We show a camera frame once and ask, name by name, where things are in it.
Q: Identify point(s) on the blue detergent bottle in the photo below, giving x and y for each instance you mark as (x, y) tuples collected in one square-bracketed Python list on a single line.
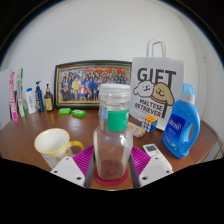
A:
[(178, 130)]

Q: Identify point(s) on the white mug with yellow rim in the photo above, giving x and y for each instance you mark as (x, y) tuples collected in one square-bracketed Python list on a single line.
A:
[(51, 143)]

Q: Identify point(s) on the white flat panel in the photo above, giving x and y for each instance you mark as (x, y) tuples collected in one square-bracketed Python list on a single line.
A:
[(4, 96)]

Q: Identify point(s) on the pink and white long box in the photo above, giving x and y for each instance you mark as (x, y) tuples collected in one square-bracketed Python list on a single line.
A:
[(13, 98)]

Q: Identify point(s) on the white paper gift bag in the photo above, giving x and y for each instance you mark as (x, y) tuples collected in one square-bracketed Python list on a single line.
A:
[(156, 86)]

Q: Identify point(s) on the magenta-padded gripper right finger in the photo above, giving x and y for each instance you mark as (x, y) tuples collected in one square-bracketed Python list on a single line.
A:
[(155, 170)]

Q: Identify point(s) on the dark blue pump bottle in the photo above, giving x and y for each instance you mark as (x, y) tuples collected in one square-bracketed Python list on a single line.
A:
[(39, 100)]

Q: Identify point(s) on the amber bottle with black cap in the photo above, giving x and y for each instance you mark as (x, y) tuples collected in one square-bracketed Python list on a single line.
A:
[(48, 101)]

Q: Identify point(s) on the white remote control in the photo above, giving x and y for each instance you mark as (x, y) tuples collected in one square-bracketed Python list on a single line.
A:
[(151, 149)]

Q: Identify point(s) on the colourful puzzle cube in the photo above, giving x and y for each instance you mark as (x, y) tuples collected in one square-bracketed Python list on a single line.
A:
[(149, 124)]

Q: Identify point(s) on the small green packet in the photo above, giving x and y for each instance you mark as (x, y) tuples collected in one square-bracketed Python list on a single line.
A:
[(65, 111), (78, 113)]

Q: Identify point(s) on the green and white long box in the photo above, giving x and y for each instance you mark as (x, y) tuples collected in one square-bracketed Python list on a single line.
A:
[(21, 95)]

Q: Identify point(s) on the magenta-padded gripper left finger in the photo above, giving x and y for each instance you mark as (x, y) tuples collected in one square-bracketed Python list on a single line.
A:
[(68, 170)]

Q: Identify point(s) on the clear bottle with green label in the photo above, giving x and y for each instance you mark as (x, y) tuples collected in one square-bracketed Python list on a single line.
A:
[(113, 140)]

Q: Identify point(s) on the framed group photo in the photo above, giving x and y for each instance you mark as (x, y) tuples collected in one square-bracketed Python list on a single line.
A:
[(83, 83)]

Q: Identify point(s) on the white bottle with blue cap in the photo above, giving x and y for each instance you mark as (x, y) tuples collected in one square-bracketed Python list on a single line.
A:
[(31, 103)]

